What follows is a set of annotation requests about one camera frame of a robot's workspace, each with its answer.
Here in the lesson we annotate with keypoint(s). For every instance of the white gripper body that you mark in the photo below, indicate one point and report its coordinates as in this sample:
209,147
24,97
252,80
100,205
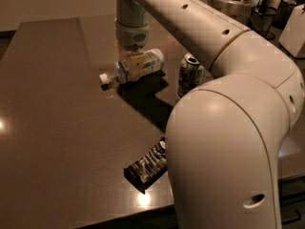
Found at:
132,36

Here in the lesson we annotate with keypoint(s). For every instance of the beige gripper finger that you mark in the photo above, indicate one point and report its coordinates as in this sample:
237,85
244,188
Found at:
122,53
136,66

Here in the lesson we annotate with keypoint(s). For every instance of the clear blue-labelled plastic bottle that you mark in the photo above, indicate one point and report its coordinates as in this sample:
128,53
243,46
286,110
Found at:
119,73

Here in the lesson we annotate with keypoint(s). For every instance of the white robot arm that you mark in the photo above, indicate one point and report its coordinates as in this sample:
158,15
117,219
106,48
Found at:
223,137

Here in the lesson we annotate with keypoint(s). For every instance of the green 7up can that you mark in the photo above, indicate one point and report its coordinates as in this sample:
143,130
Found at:
191,74

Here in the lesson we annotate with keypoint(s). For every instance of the black snack wrapper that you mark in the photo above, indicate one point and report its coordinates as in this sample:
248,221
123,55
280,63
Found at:
144,172

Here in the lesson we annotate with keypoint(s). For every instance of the steel snack dispenser base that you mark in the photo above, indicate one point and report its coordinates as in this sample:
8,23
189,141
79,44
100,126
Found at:
238,10

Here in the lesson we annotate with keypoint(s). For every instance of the white napkin holder box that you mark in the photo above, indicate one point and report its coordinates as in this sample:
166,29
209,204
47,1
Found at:
292,39

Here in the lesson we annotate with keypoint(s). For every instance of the black wire mesh basket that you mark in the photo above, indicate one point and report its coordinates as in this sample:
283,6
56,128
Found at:
261,19

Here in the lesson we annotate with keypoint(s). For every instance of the black drawer handle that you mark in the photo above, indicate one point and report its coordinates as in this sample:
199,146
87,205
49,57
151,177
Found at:
290,216

